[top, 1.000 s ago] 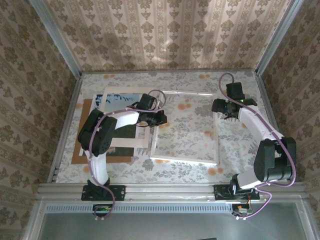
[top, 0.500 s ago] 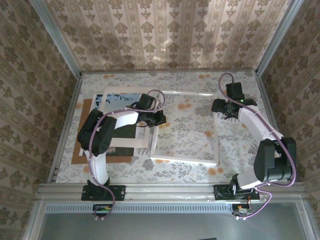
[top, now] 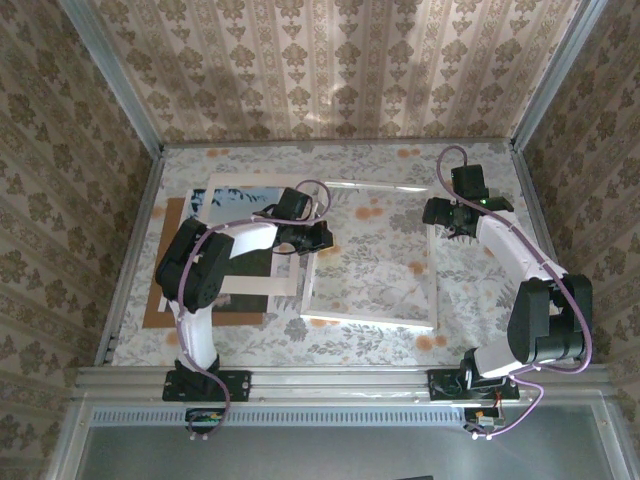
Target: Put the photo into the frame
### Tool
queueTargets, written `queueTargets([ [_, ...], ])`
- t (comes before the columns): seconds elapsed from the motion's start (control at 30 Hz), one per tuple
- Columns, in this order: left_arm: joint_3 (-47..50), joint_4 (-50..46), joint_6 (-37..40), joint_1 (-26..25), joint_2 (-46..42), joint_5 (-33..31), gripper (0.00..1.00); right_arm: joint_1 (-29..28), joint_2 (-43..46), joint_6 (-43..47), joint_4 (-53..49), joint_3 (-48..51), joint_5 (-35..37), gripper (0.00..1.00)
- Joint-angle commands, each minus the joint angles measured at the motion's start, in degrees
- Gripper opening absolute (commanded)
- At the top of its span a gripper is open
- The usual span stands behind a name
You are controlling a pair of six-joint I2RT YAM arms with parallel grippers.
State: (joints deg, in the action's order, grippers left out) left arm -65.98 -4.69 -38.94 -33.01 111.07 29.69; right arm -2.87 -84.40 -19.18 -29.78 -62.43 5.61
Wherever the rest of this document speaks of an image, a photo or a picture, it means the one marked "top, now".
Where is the aluminium side rail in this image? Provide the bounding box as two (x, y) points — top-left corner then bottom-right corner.
(508, 142), (591, 364)
(94, 147), (169, 366)

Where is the floral patterned table sheet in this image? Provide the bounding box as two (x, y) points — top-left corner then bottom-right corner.
(107, 142), (579, 366)

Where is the brown backing board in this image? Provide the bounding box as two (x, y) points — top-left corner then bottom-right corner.
(142, 197), (266, 329)

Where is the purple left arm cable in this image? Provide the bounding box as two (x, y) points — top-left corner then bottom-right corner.
(175, 179), (334, 441)

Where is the aluminium corner post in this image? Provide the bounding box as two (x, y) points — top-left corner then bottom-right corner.
(59, 0), (166, 156)
(509, 0), (609, 151)

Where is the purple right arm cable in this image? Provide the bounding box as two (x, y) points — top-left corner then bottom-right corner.
(435, 145), (596, 441)

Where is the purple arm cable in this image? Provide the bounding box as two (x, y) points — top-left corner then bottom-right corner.
(175, 179), (334, 441)
(435, 145), (596, 441)

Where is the grey metal panel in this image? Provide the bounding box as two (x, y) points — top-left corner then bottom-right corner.
(74, 403), (624, 480)

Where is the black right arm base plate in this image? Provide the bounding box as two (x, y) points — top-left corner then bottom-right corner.
(427, 368), (521, 402)

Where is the aluminium rear rail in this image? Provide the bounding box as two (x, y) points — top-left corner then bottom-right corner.
(160, 137), (516, 149)

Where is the aluminium mounting rail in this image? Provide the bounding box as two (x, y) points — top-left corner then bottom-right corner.
(74, 364), (614, 401)

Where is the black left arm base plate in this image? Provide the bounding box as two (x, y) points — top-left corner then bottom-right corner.
(162, 368), (252, 402)

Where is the white picture frame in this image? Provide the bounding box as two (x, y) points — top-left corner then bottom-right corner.
(299, 180), (439, 330)

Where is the white mat board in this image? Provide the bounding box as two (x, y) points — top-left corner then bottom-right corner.
(206, 173), (307, 297)

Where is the landscape photo print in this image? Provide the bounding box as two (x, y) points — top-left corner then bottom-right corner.
(157, 186), (284, 314)

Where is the grey slotted cable duct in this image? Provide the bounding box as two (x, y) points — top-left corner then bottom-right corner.
(92, 405), (469, 427)

